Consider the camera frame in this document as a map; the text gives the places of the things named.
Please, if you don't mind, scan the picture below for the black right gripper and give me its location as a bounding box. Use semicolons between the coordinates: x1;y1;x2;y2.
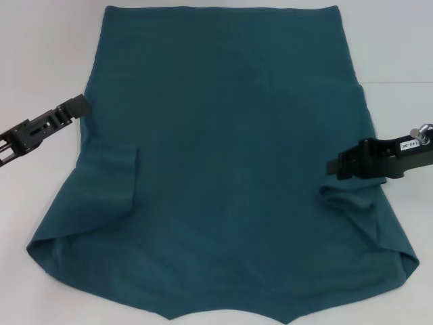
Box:
325;131;433;181

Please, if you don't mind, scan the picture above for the silver metal bolt fitting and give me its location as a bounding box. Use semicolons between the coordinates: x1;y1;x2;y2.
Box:
409;124;431;146

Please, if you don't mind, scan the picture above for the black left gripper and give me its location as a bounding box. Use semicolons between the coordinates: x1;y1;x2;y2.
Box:
0;94;91;169

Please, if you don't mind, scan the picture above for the teal blue shirt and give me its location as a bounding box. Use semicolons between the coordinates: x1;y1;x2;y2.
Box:
26;5;421;325

